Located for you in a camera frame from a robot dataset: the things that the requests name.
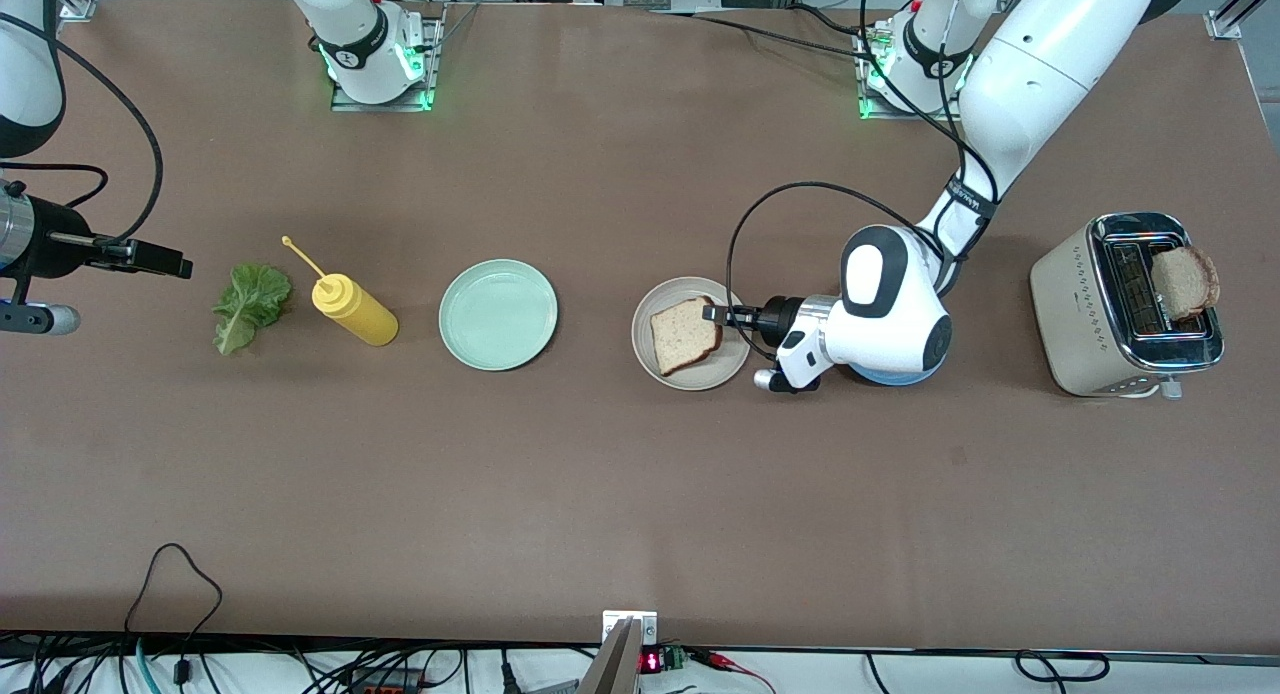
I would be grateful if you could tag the red display module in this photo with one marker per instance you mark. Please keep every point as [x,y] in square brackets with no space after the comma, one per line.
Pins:
[652,662]

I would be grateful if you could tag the beige chrome toaster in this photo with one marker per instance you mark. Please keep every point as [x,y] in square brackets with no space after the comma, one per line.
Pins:
[1075,314]

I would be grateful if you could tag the blue plate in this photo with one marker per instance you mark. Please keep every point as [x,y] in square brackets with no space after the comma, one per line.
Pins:
[895,379]

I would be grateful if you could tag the green lettuce leaf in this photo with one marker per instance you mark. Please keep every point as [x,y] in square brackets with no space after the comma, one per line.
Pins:
[250,304]

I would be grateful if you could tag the red clip lead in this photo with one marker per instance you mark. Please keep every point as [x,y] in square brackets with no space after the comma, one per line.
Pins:
[715,658]

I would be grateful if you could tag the aluminium corner bracket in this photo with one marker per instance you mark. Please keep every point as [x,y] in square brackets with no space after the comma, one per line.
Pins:
[1222,24]
[78,7]

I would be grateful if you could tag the yellow squeeze bottle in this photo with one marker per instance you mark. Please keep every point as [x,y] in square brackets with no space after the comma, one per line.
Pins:
[360,319]

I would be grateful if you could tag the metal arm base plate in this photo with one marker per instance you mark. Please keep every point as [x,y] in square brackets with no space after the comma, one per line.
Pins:
[910,116]
[436,64]

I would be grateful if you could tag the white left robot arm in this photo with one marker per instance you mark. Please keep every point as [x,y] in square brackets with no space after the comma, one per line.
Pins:
[1050,74]

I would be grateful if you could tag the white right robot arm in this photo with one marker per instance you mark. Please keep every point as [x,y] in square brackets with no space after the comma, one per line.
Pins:
[380,79]

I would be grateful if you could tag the beige plate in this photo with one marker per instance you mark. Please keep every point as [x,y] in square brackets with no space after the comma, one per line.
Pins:
[640,334]

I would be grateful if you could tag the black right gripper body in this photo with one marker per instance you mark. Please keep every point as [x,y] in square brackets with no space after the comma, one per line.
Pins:
[55,242]

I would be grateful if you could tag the toasted bread slice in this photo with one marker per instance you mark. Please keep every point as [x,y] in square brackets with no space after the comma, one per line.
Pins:
[1185,279]
[685,334]

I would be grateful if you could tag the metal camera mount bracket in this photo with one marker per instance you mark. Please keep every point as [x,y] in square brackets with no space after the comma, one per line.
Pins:
[645,624]

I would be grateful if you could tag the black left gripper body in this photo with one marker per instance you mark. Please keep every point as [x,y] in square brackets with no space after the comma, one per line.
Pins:
[772,317]

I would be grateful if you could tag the light green plate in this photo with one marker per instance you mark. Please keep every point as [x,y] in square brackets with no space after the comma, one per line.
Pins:
[498,314]

